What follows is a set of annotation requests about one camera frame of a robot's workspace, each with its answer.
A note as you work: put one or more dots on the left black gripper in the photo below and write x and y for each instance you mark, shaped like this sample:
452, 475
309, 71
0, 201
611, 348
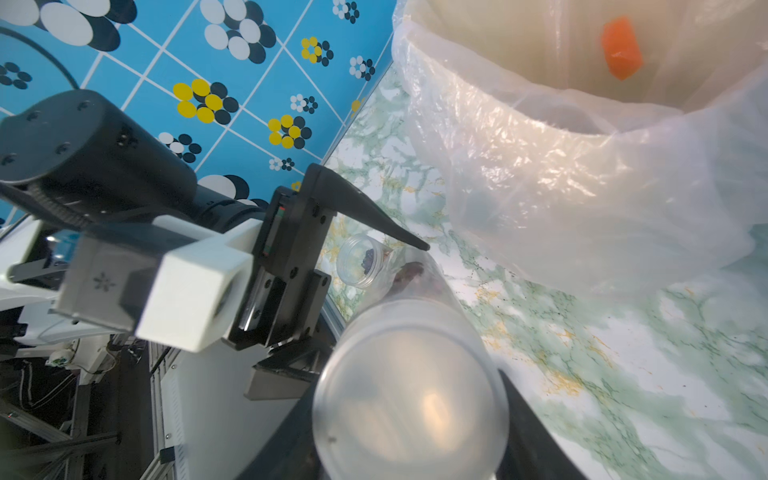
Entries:
281, 308

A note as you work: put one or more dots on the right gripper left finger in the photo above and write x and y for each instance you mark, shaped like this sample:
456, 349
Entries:
290, 453

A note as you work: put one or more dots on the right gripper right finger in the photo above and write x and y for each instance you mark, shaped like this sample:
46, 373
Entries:
531, 452

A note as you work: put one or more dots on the tall clear tea jar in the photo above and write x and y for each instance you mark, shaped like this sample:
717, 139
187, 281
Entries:
410, 391

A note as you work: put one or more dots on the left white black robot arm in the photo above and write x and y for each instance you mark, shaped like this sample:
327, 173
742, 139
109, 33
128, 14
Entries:
72, 161

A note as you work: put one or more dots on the middle small tea jar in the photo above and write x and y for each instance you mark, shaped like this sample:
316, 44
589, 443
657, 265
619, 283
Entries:
360, 260

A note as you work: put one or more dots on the cream plastic trash bin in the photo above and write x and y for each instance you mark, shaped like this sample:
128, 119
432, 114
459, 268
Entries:
477, 65

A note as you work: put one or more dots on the clear plastic bin liner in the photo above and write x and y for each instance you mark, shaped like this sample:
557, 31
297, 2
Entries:
605, 216

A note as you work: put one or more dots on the orange scrap in bin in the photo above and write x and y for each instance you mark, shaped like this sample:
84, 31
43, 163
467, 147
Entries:
621, 50

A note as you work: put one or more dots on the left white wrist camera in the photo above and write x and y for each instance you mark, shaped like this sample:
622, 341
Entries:
169, 281

